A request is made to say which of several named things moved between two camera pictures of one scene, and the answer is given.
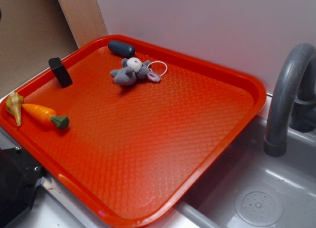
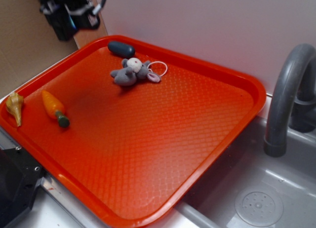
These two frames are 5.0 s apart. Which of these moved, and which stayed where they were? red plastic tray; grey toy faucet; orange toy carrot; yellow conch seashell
Moved: orange toy carrot
Stayed: yellow conch seashell; red plastic tray; grey toy faucet
